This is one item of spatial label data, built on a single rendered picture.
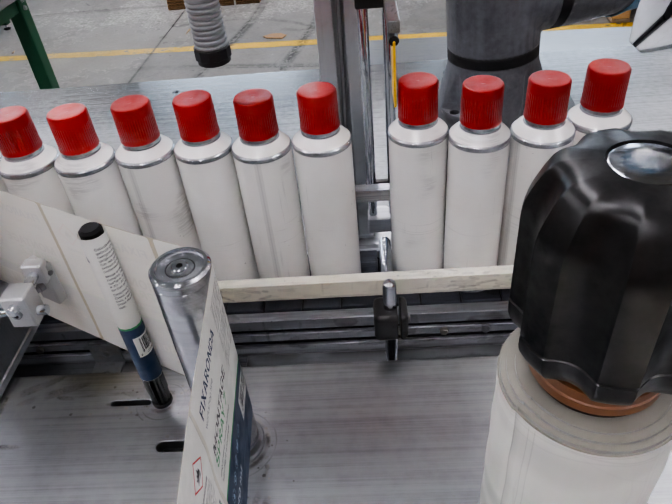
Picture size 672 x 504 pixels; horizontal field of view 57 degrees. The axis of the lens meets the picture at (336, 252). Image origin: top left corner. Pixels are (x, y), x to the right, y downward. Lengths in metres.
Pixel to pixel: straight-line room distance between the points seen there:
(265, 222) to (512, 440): 0.32
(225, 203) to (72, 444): 0.24
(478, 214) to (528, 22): 0.32
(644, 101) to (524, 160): 0.58
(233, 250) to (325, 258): 0.09
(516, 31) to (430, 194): 0.31
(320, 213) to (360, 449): 0.20
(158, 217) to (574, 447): 0.41
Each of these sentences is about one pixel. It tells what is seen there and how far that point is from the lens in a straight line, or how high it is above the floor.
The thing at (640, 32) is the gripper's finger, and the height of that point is 1.15.
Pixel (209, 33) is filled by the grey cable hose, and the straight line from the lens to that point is 0.60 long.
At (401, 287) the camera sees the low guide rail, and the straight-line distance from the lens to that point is 0.58.
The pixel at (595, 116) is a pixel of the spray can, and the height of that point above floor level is 1.05.
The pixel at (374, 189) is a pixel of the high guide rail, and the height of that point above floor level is 0.96.
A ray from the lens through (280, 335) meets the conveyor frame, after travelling 0.61.
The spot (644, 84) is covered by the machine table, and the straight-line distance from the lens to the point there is 1.16.
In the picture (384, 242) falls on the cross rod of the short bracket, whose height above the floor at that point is 0.91.
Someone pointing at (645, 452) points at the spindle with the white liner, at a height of 1.06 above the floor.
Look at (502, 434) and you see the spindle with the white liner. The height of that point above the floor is 1.03.
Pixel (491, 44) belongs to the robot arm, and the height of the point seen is 1.01.
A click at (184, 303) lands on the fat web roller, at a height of 1.05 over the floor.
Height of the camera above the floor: 1.30
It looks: 39 degrees down
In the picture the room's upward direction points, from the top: 6 degrees counter-clockwise
